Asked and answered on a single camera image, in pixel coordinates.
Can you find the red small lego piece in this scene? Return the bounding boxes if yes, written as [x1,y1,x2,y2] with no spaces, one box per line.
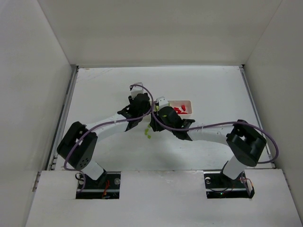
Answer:
[173,107,182,114]

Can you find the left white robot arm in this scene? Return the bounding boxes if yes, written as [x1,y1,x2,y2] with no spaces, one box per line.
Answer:
[57,93,151,182]

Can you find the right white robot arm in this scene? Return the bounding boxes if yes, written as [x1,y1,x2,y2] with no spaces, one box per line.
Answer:
[150,106,267,180]

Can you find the white divided container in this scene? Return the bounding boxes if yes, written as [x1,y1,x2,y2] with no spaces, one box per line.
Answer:
[150,98,193,119]

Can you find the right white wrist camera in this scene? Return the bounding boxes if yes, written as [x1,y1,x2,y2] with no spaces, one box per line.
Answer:
[156,96,169,109]

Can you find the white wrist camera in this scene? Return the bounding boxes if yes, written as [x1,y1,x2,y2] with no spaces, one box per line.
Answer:
[156,96,169,109]
[130,82,143,99]

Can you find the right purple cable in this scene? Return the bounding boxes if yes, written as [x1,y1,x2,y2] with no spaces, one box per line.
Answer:
[151,99,279,164]

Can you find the purple cable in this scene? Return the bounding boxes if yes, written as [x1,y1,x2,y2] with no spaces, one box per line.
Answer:
[151,99,279,164]
[64,83,157,171]

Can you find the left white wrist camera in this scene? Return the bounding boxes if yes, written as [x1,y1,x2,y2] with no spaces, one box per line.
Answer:
[130,82,143,99]

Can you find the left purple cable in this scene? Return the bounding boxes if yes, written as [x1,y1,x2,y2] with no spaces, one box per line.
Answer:
[64,83,157,171]

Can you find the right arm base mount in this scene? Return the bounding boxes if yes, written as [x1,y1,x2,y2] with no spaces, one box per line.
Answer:
[204,171,255,199]

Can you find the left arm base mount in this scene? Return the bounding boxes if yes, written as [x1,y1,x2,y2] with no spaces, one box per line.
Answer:
[75,172,121,200]

